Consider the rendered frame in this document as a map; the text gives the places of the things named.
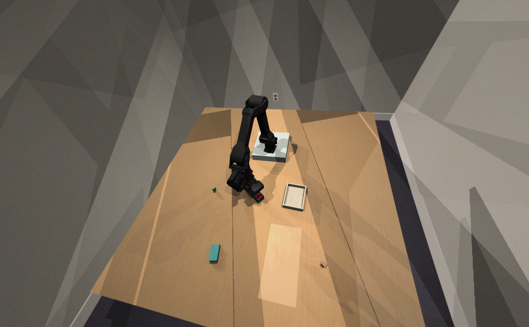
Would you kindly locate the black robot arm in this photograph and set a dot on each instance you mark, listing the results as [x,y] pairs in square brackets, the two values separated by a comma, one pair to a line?
[255,107]

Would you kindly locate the teal rectangular block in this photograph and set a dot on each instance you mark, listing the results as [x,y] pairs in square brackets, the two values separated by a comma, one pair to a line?
[214,253]

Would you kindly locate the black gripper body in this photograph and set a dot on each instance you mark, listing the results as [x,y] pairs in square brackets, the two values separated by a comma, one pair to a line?
[255,186]

